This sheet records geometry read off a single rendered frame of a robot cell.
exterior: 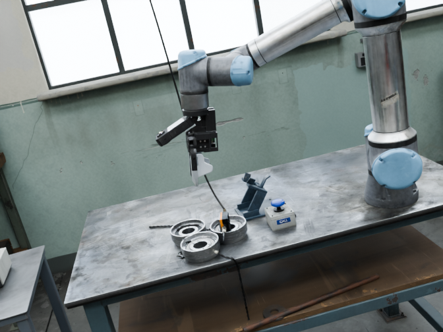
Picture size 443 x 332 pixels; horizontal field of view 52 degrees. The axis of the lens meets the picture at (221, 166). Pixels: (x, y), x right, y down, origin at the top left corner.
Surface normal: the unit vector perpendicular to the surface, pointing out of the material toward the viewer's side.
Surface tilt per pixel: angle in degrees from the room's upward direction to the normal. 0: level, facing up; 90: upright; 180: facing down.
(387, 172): 97
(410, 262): 0
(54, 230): 90
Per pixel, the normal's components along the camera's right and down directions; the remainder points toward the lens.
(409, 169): -0.17, 0.48
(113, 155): 0.18, 0.29
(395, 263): -0.18, -0.93
